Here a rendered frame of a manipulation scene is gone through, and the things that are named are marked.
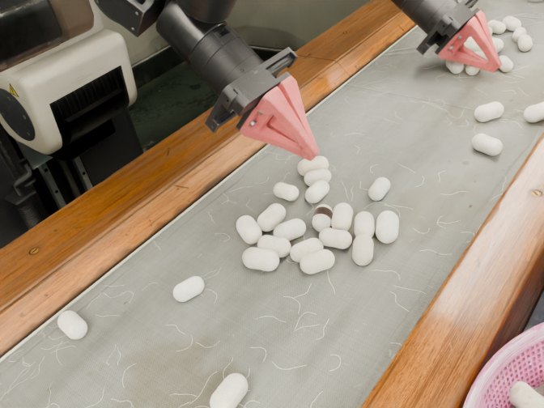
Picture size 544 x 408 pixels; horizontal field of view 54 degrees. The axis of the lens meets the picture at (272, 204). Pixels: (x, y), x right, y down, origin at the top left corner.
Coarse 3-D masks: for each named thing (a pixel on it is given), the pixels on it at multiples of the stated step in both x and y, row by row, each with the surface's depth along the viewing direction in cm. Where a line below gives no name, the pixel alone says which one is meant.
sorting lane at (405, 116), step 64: (512, 0) 97; (384, 64) 84; (320, 128) 71; (384, 128) 69; (448, 128) 66; (512, 128) 64; (256, 192) 62; (448, 192) 56; (128, 256) 56; (192, 256) 55; (384, 256) 50; (448, 256) 49; (128, 320) 49; (192, 320) 48; (256, 320) 47; (320, 320) 46; (384, 320) 44; (0, 384) 46; (64, 384) 44; (128, 384) 43; (192, 384) 42; (256, 384) 42; (320, 384) 41
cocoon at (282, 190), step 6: (276, 186) 59; (282, 186) 59; (288, 186) 59; (294, 186) 59; (276, 192) 59; (282, 192) 59; (288, 192) 58; (294, 192) 58; (288, 198) 59; (294, 198) 59
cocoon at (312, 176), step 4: (324, 168) 61; (308, 172) 60; (312, 172) 60; (316, 172) 60; (320, 172) 60; (324, 172) 60; (328, 172) 60; (304, 176) 61; (308, 176) 60; (312, 176) 60; (316, 176) 60; (320, 176) 60; (324, 176) 60; (328, 176) 60; (304, 180) 61; (308, 180) 60; (312, 180) 60; (316, 180) 60; (324, 180) 60; (328, 180) 60; (308, 184) 60
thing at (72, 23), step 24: (0, 0) 16; (24, 0) 17; (48, 0) 17; (72, 0) 18; (0, 24) 16; (24, 24) 17; (48, 24) 17; (72, 24) 18; (0, 48) 16; (24, 48) 17; (48, 48) 18
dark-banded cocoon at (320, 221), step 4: (324, 204) 55; (316, 208) 55; (316, 216) 54; (320, 216) 54; (324, 216) 54; (328, 216) 54; (312, 220) 54; (316, 220) 54; (320, 220) 53; (324, 220) 53; (328, 220) 54; (312, 224) 54; (316, 224) 54; (320, 224) 53; (324, 224) 53; (328, 224) 54; (316, 228) 54; (320, 228) 54
